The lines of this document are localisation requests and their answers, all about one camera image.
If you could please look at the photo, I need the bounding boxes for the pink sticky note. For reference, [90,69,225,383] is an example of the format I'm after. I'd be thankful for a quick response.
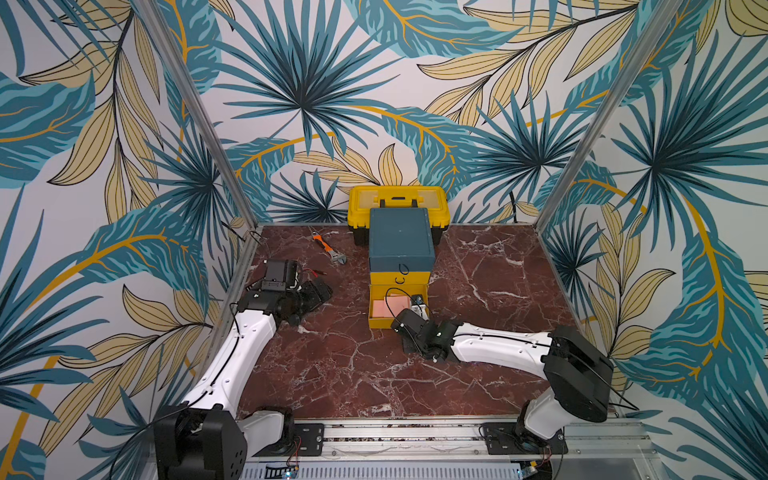
[388,295,412,315]
[371,299,395,318]

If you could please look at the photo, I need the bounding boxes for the teal yellow drawer cabinet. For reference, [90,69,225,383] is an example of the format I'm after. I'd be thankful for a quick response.
[368,208,435,329]

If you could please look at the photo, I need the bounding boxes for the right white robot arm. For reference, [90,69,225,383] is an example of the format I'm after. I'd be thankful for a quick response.
[391,309,614,444]

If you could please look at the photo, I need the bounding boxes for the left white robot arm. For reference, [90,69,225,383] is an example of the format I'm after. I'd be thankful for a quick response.
[152,260,333,479]

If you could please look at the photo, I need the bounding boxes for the orange adjustable wrench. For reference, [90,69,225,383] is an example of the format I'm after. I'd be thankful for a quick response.
[311,232,347,265]

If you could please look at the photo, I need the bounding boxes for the yellow black toolbox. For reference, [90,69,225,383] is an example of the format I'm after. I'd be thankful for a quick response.
[347,185,451,247]

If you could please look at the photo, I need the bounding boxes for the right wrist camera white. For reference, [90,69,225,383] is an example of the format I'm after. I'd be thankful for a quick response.
[410,295,430,321]

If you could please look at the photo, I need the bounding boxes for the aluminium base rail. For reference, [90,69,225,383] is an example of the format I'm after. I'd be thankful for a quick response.
[238,416,667,479]

